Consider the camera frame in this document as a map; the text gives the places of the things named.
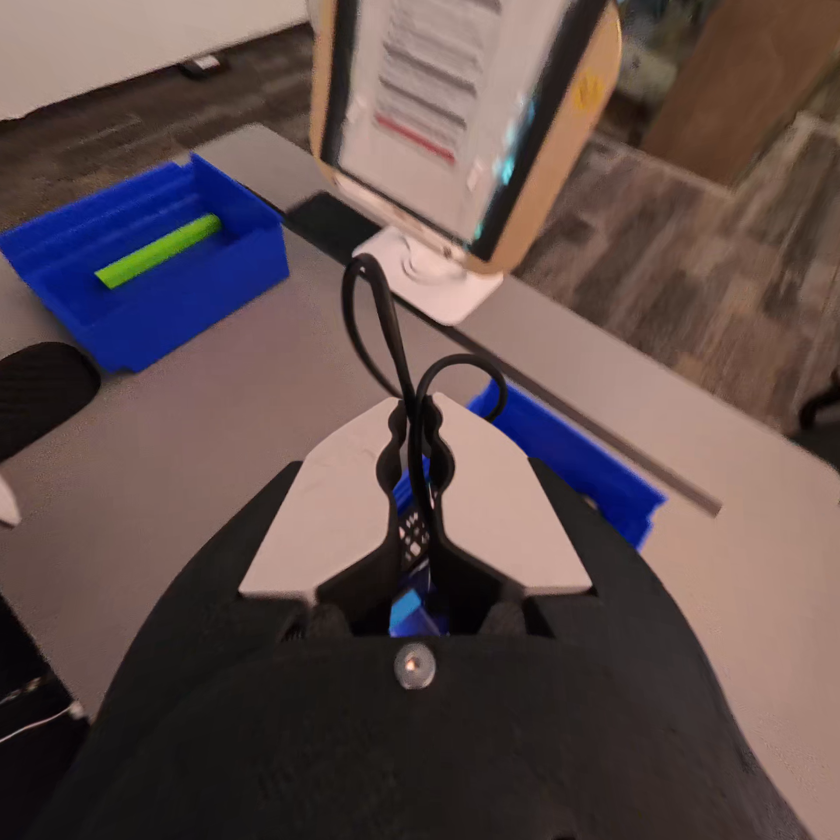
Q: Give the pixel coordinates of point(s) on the long green block bar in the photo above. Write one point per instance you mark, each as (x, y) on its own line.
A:
(157, 253)

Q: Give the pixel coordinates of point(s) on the black floor power box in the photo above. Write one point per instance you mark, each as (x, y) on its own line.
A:
(202, 67)

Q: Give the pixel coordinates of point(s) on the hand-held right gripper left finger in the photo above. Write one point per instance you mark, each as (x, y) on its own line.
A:
(321, 525)

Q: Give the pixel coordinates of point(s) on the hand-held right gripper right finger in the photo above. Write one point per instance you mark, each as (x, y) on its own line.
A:
(512, 525)

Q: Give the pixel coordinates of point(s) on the cardboard box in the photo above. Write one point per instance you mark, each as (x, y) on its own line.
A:
(741, 85)

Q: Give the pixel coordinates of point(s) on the black mesh wrist rest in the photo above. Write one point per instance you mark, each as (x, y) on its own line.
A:
(39, 394)

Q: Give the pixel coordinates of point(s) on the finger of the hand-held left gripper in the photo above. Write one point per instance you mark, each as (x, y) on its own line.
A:
(6, 499)

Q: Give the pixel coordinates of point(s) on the blue sponge block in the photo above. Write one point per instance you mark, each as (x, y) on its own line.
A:
(410, 613)

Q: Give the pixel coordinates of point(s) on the blue plastic bin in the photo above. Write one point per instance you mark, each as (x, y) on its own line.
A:
(164, 315)
(577, 459)

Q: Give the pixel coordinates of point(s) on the black remote control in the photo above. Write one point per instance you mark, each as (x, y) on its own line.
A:
(415, 535)

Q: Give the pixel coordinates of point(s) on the document display board with stand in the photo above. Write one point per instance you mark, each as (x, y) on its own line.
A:
(426, 85)

